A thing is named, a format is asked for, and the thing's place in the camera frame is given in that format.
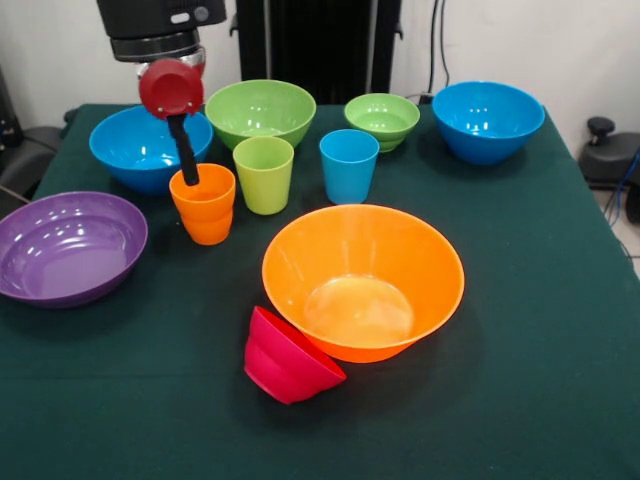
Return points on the small pink-red bowl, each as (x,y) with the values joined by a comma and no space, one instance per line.
(285,365)

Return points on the dark green tablecloth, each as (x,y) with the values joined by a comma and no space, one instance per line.
(320,440)

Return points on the orange plastic cup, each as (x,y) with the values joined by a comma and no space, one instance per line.
(205,215)

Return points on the dark grey stand foot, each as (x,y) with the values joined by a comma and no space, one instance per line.
(605,160)
(30,150)

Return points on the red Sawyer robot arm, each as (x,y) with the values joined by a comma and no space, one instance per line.
(155,25)

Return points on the blue plastic bowl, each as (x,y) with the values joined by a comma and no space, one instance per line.
(130,145)
(487,125)

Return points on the blue plastic cup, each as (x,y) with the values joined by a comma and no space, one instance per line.
(349,170)

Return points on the large yellow-orange bowl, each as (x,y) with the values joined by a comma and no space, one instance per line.
(365,280)

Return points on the large green bowl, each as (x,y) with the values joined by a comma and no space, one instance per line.
(260,112)

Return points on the purple shallow bowl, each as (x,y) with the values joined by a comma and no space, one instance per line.
(70,260)

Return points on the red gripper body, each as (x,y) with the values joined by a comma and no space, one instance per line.
(172,90)

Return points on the green plastic cup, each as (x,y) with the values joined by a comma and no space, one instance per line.
(263,175)

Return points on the small green bowl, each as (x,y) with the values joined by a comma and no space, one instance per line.
(382,120)

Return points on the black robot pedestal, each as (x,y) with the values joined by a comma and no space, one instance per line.
(310,50)

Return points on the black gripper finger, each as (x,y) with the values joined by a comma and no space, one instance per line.
(186,155)

